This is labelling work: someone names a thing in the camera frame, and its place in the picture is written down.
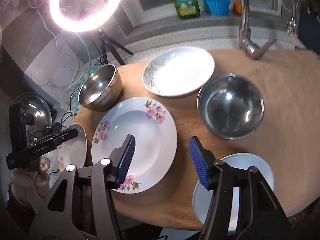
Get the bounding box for gloved hand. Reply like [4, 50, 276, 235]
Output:
[10, 157, 50, 213]

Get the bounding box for large steel bowl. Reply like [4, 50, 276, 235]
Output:
[78, 64, 122, 112]

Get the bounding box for steel pot lid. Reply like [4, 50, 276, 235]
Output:
[14, 92, 52, 134]

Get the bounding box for rose pattern plate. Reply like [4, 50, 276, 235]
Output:
[57, 123, 87, 171]

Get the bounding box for pink floral white plate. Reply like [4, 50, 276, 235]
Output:
[91, 97, 177, 194]

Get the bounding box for black cable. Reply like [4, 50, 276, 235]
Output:
[26, 89, 81, 143]

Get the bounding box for chrome faucet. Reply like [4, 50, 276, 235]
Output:
[239, 0, 277, 60]

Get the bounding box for blue plastic container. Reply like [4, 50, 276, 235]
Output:
[203, 0, 230, 17]

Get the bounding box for teal cable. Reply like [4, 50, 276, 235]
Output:
[68, 33, 101, 116]

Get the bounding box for red steel bowl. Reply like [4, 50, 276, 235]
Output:
[197, 73, 265, 140]

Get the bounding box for white cable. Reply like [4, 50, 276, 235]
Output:
[27, 0, 83, 93]

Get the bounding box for small white bowl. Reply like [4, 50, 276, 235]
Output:
[192, 153, 274, 235]

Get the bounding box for black tripod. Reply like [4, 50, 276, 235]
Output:
[98, 29, 134, 66]

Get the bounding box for ring light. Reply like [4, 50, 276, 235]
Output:
[49, 0, 121, 32]

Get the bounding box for white plate grey leaf pattern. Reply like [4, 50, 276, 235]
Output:
[142, 46, 215, 97]

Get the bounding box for orange fruit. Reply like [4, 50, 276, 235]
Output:
[233, 1, 242, 15]

